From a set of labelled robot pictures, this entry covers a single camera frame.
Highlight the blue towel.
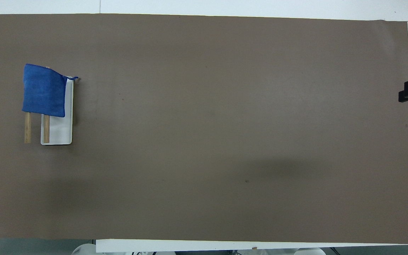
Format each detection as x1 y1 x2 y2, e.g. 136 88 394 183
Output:
22 63 79 118

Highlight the white rectangular tray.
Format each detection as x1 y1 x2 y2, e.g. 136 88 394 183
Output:
24 66 74 146

